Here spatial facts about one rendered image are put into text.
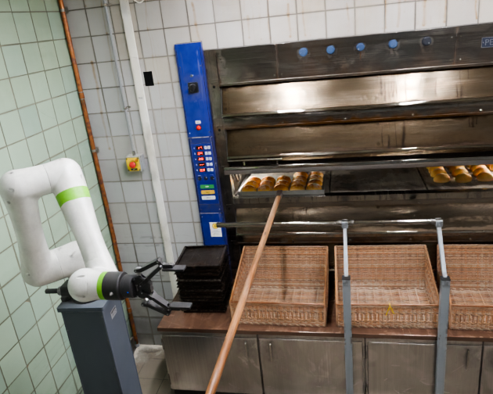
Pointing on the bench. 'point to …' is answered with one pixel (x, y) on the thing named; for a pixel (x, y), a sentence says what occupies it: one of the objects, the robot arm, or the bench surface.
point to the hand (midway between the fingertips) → (185, 287)
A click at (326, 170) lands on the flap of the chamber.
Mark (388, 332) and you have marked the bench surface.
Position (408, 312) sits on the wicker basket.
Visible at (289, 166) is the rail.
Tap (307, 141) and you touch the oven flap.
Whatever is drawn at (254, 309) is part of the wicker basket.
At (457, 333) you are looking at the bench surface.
